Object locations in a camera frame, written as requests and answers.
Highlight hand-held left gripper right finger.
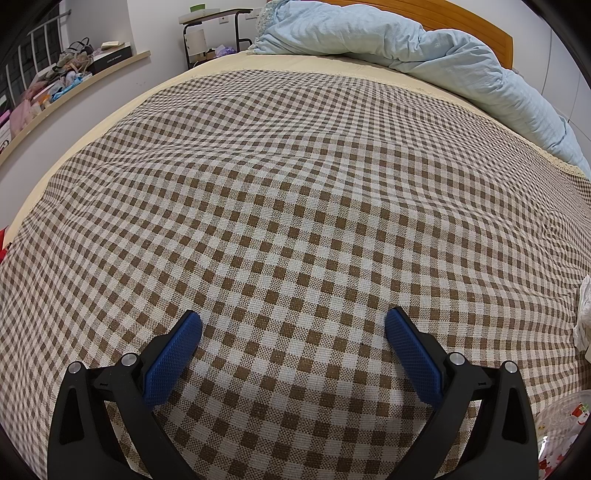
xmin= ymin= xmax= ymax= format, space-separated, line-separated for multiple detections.
xmin=385 ymin=307 xmax=540 ymax=480

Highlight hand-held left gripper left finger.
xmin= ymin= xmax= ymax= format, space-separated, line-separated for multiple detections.
xmin=47 ymin=310 xmax=204 ymax=480

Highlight clear bag with red print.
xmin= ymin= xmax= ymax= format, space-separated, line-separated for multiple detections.
xmin=536 ymin=390 xmax=591 ymax=480

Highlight white crumpled paper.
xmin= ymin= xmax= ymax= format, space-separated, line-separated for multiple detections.
xmin=574 ymin=281 xmax=591 ymax=352

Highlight brown checkered blanket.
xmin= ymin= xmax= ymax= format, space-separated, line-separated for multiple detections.
xmin=0 ymin=69 xmax=591 ymax=480

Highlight pile of pink bags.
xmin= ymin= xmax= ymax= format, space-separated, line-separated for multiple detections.
xmin=0 ymin=78 xmax=51 ymax=148

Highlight blue packets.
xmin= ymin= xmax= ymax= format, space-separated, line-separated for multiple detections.
xmin=48 ymin=76 xmax=86 ymax=102

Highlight wooden windowsill shelf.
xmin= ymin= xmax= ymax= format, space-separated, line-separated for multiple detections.
xmin=0 ymin=50 xmax=152 ymax=167

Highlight black box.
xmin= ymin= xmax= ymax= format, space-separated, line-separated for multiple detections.
xmin=88 ymin=44 xmax=134 ymax=75

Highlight light blue duvet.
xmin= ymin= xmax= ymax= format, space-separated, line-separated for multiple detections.
xmin=249 ymin=0 xmax=587 ymax=167

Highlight white window railing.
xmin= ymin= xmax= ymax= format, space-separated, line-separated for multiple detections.
xmin=0 ymin=9 xmax=72 ymax=107

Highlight wooden bed frame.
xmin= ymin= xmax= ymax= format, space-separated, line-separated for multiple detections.
xmin=323 ymin=0 xmax=514 ymax=70

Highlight black frame side table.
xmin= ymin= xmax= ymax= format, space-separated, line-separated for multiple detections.
xmin=179 ymin=7 xmax=254 ymax=71

